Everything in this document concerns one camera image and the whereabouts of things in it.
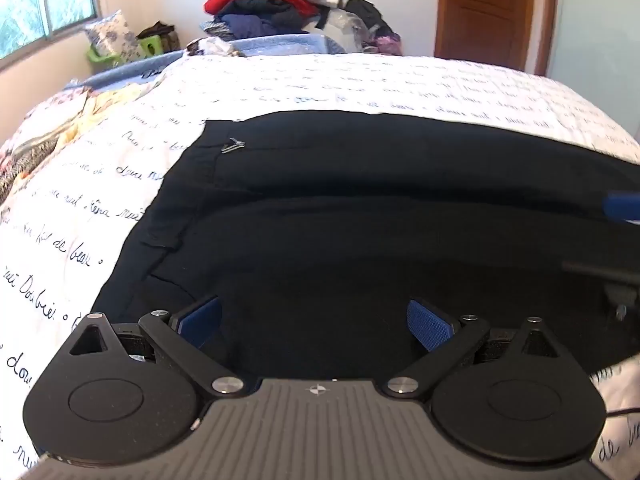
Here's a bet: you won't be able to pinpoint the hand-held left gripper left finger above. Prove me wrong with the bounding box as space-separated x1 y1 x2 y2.
68 295 245 401

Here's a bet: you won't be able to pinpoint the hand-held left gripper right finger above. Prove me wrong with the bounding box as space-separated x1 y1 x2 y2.
382 299 568 401

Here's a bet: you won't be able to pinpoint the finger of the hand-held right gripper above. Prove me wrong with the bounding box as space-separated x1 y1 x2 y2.
601 189 640 227
561 259 640 322

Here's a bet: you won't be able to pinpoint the black pants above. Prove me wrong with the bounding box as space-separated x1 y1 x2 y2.
90 110 640 386

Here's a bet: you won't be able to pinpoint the white script-printed bedspread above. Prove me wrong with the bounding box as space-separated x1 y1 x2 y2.
0 52 640 480

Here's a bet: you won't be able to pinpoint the frosted sliding wardrobe door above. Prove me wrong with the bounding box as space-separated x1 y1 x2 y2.
546 0 640 92

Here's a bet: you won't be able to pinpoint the yellow cloth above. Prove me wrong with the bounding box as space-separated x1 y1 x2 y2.
55 84 153 141

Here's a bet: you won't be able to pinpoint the wooden door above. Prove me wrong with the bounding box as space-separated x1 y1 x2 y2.
433 0 537 74

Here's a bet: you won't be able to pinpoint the floral bed sheet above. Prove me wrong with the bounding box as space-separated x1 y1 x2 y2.
0 85 103 206

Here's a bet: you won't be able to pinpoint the patterned crumpled cloth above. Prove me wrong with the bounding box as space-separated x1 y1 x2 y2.
186 36 247 58

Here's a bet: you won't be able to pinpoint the green plastic stool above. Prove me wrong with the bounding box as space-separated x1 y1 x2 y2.
87 35 167 69

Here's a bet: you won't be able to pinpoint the purple cloth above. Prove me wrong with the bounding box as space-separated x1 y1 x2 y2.
371 34 404 57

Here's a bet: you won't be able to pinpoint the blue blanket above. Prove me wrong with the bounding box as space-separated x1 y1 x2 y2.
64 33 347 94

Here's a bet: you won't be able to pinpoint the dark bag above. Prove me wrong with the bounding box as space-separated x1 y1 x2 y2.
136 21 182 54

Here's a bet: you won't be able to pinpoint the floral pillow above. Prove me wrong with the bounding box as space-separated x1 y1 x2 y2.
84 9 140 61

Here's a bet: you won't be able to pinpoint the clear plastic bag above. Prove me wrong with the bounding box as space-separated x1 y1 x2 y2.
322 7 373 54

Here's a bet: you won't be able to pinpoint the navy garment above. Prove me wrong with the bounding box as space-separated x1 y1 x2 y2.
219 0 321 42

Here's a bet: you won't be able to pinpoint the black garment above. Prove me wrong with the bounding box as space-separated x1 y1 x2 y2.
344 0 397 41

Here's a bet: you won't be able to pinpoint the window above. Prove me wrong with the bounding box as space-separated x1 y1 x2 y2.
0 0 103 61

